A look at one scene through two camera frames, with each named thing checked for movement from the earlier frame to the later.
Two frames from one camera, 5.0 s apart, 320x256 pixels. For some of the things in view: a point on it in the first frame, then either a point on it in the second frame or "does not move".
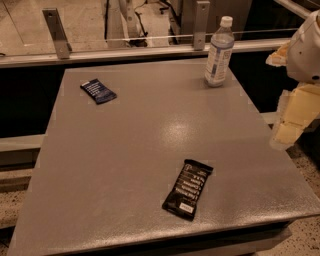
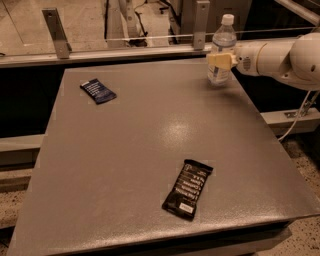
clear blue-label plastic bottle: [222, 43] does not move
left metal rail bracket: [56, 27] does not move
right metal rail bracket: [202, 11] does not move
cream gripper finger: [295, 110] to [244, 59]
